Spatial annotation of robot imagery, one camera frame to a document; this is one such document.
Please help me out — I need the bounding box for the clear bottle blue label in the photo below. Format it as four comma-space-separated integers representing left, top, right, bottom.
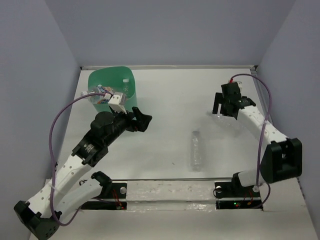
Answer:
122, 78, 130, 99

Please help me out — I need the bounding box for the clear crushed bottle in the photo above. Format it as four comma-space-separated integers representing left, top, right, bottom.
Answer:
190, 130, 203, 172

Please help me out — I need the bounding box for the clear bottle blue-orange label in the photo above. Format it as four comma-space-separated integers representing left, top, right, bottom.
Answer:
80, 84, 116, 105

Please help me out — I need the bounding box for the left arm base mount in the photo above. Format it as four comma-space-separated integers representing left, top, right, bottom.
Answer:
81, 181, 127, 211

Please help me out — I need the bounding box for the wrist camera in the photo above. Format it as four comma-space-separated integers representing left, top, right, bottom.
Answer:
104, 92, 127, 114
228, 78, 243, 91

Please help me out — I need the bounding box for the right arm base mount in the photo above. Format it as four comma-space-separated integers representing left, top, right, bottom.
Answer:
212, 181, 263, 210

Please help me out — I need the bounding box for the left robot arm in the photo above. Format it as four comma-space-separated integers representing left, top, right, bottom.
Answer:
14, 107, 152, 240

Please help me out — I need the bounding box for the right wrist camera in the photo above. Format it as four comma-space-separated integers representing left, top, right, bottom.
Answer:
228, 78, 243, 91

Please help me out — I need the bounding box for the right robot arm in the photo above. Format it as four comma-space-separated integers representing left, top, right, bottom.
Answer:
212, 82, 303, 196

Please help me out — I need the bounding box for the green plastic bin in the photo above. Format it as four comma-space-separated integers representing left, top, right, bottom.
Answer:
87, 66, 138, 111

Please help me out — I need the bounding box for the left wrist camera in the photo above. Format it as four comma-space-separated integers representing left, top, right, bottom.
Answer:
104, 92, 127, 114

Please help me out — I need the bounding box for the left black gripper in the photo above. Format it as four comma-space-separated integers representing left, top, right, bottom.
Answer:
104, 106, 152, 146

